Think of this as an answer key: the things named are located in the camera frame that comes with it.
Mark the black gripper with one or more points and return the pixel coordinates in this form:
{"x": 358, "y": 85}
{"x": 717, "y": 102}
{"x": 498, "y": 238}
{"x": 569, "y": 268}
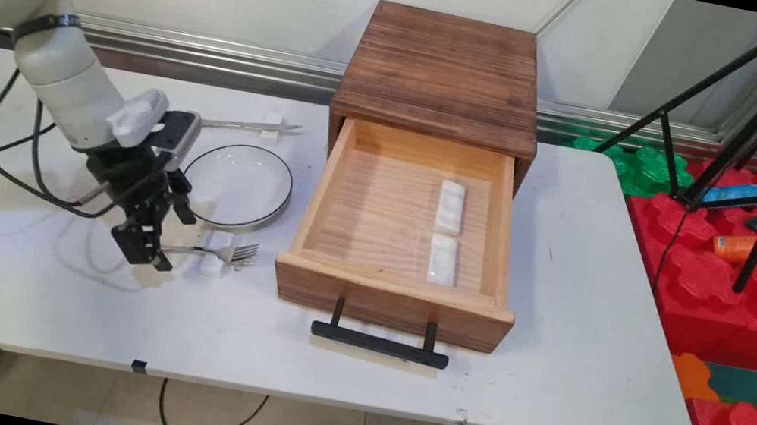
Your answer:
{"x": 127, "y": 174}

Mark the serrated steel knife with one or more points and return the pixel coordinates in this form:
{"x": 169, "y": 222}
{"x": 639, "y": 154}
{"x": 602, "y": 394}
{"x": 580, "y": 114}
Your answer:
{"x": 239, "y": 123}

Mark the steel fork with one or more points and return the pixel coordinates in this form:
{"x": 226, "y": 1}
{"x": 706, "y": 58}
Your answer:
{"x": 218, "y": 253}

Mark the white ceramic cutlery rest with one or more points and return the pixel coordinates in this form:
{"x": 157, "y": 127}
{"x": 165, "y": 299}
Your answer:
{"x": 442, "y": 260}
{"x": 271, "y": 133}
{"x": 450, "y": 207}
{"x": 213, "y": 268}

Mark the white plate with black rim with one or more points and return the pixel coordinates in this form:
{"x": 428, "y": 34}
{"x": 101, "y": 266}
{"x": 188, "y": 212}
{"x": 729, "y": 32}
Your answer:
{"x": 237, "y": 185}

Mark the black table clip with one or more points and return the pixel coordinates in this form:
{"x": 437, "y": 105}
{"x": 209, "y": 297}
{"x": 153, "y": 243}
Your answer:
{"x": 139, "y": 365}

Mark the light wooden drawer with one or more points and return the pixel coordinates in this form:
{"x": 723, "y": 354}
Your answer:
{"x": 387, "y": 206}

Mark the dark wooden cabinet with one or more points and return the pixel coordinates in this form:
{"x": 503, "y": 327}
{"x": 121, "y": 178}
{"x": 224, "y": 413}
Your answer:
{"x": 444, "y": 73}

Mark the green foam block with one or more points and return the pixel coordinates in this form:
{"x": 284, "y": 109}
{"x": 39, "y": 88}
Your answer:
{"x": 643, "y": 168}

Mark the orange foam block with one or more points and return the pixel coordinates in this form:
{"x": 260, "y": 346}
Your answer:
{"x": 693, "y": 377}

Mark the orange bottle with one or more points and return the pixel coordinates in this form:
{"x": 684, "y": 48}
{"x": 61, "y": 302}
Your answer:
{"x": 734, "y": 246}

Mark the blue packet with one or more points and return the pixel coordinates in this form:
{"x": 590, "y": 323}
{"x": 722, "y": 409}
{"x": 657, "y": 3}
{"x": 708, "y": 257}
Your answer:
{"x": 735, "y": 193}

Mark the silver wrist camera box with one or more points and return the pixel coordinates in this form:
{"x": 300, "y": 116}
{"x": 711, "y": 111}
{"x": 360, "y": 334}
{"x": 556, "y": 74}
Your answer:
{"x": 182, "y": 133}

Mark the white ribbed wrist mount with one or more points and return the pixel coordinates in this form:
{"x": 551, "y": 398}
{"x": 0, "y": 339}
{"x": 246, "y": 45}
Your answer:
{"x": 137, "y": 117}

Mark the metal wall rail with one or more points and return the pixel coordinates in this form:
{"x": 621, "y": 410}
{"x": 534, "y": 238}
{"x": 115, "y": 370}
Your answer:
{"x": 221, "y": 51}

